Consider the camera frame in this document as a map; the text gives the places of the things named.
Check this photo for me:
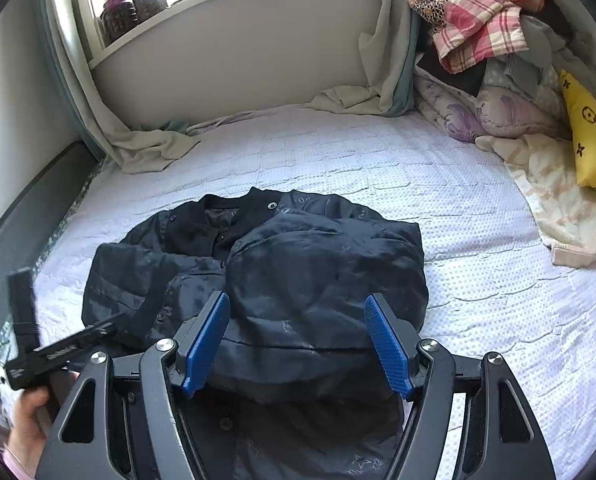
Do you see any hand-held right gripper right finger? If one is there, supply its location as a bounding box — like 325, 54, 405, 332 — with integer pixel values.
364, 292, 558, 480

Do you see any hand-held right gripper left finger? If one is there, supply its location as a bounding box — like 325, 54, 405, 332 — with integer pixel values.
34, 290, 231, 480

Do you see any dark navy padded jacket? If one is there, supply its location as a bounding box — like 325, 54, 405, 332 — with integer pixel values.
81, 187, 431, 480

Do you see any person's left forearm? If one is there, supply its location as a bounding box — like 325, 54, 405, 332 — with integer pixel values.
0, 447, 34, 480

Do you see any person's left hand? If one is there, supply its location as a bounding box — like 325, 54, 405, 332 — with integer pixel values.
5, 389, 53, 477

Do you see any white quilted bed sheet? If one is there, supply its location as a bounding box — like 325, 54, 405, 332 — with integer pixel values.
0, 102, 596, 480

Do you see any beige curtain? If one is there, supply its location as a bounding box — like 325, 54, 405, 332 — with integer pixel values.
310, 0, 419, 118
38, 0, 201, 176

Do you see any cream patterned blanket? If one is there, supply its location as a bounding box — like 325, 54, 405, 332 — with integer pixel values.
475, 132, 596, 267

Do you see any purple floral quilt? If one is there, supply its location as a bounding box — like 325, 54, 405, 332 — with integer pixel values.
413, 62, 573, 143

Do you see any black cloth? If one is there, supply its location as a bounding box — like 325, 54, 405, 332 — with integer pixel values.
418, 45, 488, 98

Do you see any yellow printed pillow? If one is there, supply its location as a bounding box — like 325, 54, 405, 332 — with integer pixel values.
558, 69, 596, 201

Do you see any grey clothing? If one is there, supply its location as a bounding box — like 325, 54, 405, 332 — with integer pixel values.
482, 12, 596, 101

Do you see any red plaid cloth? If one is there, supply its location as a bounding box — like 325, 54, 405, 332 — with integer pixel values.
430, 0, 548, 73

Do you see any grey bed frame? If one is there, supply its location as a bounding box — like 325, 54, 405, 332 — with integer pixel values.
0, 141, 99, 376

